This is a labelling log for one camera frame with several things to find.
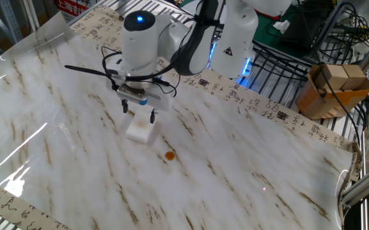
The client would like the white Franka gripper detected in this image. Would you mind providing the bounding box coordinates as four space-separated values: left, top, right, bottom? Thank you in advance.
116 83 173 125

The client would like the white sponge block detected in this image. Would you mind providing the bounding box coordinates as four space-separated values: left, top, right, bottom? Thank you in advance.
125 112 157 144

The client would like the glossy marble pattern sheet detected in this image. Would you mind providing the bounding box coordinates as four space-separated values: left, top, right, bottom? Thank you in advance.
0 12 354 230

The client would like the beige calligraphy print cloth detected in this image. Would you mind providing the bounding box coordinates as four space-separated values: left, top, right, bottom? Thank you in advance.
0 4 364 230

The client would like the red and white printed box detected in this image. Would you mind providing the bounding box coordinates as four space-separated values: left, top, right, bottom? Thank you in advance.
53 0 91 23

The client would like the crumpled white paper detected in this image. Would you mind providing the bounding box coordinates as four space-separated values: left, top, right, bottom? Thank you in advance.
272 19 291 35

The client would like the open brown cardboard box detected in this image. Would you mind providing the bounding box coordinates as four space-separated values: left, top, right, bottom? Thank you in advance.
295 63 369 121

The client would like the tan cardboard block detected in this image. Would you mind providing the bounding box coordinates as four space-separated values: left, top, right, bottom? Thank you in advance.
342 64 368 91
314 64 350 91

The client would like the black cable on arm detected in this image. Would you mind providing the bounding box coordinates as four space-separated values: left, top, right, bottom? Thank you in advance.
64 0 225 98

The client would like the bundle of black cables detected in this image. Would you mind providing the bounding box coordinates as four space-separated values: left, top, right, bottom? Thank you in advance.
251 0 369 148

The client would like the thin white wire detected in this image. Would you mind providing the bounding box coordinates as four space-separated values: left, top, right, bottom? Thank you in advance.
333 168 351 230

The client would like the aluminium frame beam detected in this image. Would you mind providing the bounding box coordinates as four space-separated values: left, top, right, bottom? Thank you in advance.
340 159 369 207

